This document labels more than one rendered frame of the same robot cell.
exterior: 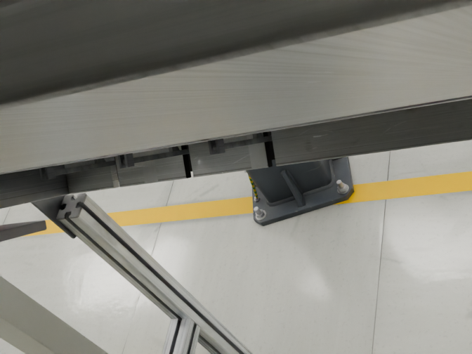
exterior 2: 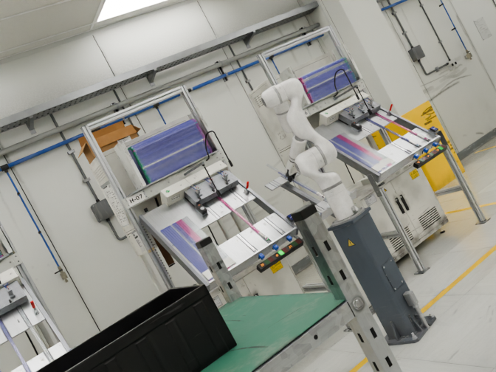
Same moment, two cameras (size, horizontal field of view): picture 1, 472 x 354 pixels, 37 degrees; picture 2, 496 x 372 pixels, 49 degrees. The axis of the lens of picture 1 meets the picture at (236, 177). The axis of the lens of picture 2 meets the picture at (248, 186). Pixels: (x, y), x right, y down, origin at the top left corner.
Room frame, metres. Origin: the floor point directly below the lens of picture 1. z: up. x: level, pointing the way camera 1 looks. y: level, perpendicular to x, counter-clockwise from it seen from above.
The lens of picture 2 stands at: (1.89, -2.98, 1.19)
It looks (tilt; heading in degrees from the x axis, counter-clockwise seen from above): 2 degrees down; 111
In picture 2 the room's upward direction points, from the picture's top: 28 degrees counter-clockwise
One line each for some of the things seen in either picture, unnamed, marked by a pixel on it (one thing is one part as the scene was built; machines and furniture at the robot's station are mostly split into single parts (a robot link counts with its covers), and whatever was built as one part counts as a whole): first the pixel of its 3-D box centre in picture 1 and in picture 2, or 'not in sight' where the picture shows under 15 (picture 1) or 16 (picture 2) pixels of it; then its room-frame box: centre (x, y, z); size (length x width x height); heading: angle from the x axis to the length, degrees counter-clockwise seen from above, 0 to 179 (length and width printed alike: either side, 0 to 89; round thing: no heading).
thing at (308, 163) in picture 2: not in sight; (317, 170); (1.16, -0.14, 1.00); 0.19 x 0.12 x 0.24; 26
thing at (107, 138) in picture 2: not in sight; (124, 131); (-0.07, 0.39, 1.82); 0.68 x 0.30 x 0.20; 50
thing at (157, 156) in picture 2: not in sight; (170, 151); (0.23, 0.28, 1.52); 0.51 x 0.13 x 0.27; 50
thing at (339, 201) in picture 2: not in sight; (340, 202); (1.19, -0.13, 0.79); 0.19 x 0.19 x 0.18
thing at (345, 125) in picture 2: not in sight; (376, 177); (1.18, 1.32, 0.65); 1.01 x 0.73 x 1.29; 140
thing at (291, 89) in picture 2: not in sight; (305, 122); (1.22, -0.12, 1.25); 0.16 x 0.12 x 0.50; 26
